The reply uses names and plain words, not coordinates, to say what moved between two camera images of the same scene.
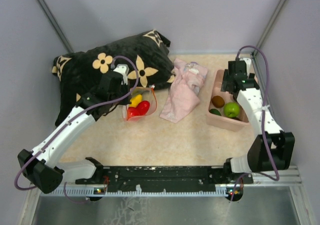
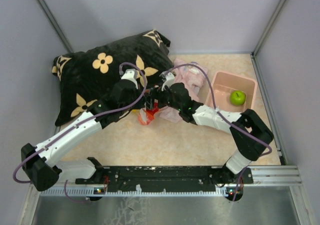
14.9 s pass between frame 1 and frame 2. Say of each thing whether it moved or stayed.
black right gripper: moved
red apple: moved
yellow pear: moved
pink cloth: stayed
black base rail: stayed
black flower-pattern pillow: stayed
